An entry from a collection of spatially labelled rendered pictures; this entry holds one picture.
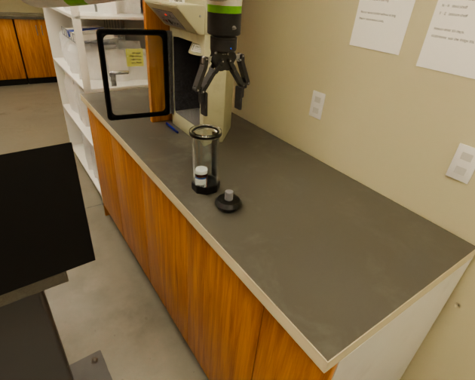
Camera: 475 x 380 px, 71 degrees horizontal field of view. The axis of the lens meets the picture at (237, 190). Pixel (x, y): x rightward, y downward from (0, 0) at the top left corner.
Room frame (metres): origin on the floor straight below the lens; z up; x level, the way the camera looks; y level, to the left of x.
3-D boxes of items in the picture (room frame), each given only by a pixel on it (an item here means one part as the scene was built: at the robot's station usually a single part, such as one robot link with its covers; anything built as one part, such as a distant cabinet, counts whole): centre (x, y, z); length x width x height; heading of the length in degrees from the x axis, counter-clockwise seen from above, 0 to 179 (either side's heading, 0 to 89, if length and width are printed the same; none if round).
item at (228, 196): (0.93, 0.03, 0.97); 0.09 x 0.09 x 0.07
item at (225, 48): (1.01, 0.07, 1.42); 0.08 x 0.07 x 0.09; 128
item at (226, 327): (1.44, 0.12, 0.45); 2.05 x 0.67 x 0.90; 37
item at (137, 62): (1.57, 0.51, 1.19); 0.30 x 0.01 x 0.40; 121
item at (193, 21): (1.50, 0.32, 1.46); 0.32 x 0.11 x 0.10; 37
